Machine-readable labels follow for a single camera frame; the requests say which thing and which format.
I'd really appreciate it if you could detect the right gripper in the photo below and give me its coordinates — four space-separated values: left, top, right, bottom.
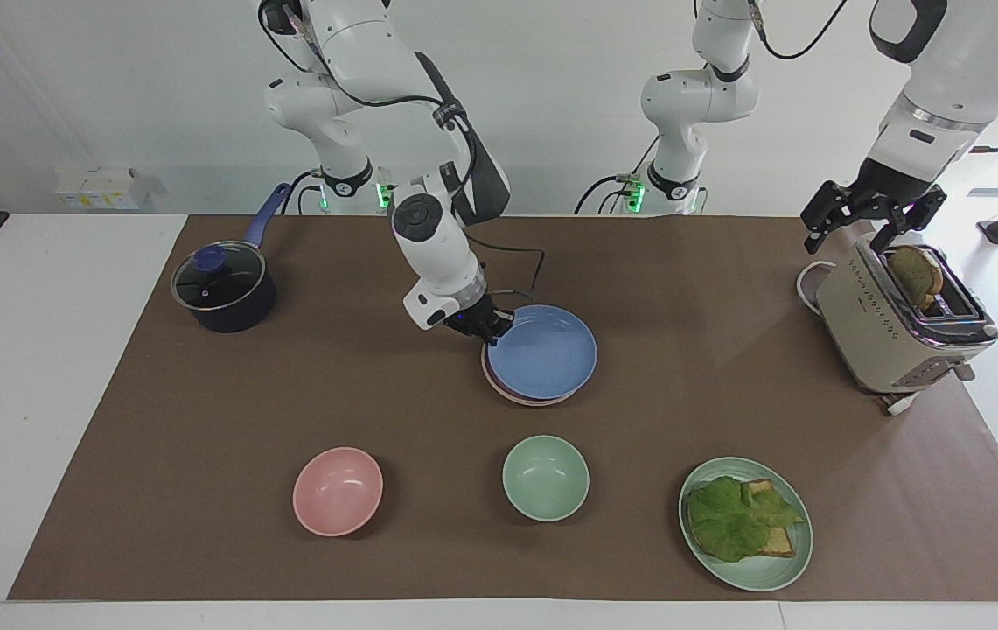
444 292 517 348

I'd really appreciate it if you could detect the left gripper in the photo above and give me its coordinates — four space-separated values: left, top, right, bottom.
800 157 947 256

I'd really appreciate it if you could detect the blue plate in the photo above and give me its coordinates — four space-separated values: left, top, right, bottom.
486 304 598 402

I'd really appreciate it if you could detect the pink plate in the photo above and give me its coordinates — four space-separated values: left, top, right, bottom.
482 343 576 406

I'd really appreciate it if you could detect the brown bread slice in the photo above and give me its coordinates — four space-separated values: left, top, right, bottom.
887 245 945 310

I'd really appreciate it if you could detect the beige plate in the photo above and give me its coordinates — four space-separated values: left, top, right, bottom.
482 348 571 409

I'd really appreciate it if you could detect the beige toaster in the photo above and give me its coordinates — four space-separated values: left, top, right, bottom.
815 231 998 396

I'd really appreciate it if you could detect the green bowl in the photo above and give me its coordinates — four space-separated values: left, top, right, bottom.
502 435 590 523

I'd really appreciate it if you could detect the pink bowl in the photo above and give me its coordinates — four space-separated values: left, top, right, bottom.
292 447 384 537

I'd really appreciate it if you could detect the dark blue saucepan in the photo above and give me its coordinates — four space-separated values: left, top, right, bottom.
171 182 293 334

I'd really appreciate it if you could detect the glass lid with blue knob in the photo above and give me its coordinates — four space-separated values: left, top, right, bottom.
171 243 269 313

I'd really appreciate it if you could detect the green lettuce leaf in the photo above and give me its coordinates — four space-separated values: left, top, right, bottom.
687 476 806 564

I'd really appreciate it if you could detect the toast slice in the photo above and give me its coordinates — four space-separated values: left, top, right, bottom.
742 478 798 559

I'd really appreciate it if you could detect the green plate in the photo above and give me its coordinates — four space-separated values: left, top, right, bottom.
679 457 814 592

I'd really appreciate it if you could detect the white cardboard box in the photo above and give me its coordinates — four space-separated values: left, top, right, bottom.
54 164 151 212

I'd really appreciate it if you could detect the white power cable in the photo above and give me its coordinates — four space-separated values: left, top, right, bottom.
795 260 838 313

